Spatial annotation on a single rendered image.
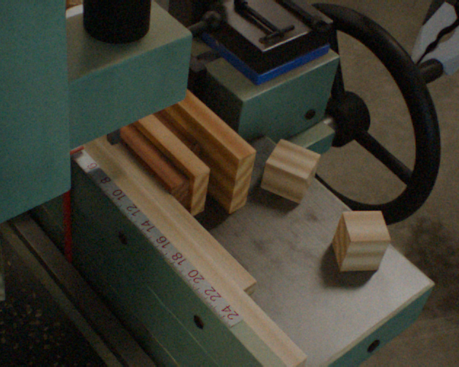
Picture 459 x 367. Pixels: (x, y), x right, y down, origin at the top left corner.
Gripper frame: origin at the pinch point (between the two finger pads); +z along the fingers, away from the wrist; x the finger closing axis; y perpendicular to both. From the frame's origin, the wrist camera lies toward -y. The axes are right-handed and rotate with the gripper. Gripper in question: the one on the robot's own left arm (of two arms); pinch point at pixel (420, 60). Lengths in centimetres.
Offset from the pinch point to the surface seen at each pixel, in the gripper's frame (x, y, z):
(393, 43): 0.4, -7.5, 3.2
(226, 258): -11.3, -24.0, 32.2
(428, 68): -2.5, -2.7, 1.1
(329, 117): 3.6, 1.7, 11.8
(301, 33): 2.5, -18.6, 12.1
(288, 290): -14.9, -18.3, 30.3
